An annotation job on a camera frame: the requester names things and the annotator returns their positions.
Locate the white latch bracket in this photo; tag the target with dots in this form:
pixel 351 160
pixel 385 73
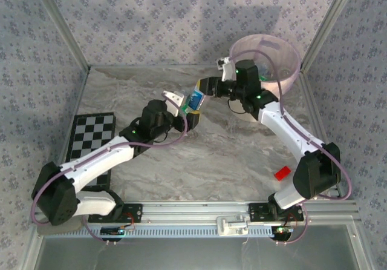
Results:
pixel 232 226

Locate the black and white chessboard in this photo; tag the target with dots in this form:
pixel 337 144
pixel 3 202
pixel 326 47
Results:
pixel 90 130

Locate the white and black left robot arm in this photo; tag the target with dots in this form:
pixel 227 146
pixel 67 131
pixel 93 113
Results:
pixel 96 161

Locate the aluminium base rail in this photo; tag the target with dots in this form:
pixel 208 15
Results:
pixel 196 211

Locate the blue and white label bottle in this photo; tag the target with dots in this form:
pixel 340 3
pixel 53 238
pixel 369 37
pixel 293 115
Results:
pixel 196 99

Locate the red plastic block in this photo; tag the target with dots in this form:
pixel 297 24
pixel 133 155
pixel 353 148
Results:
pixel 282 173

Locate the beige bin with pink liner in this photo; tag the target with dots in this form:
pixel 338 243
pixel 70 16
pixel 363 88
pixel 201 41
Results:
pixel 272 44

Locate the green bottle with yellow cap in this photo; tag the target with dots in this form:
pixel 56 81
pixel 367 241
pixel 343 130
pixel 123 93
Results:
pixel 265 77

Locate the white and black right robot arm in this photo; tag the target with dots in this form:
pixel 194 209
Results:
pixel 287 130

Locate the small circuit board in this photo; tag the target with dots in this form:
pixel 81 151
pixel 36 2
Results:
pixel 282 230
pixel 113 231

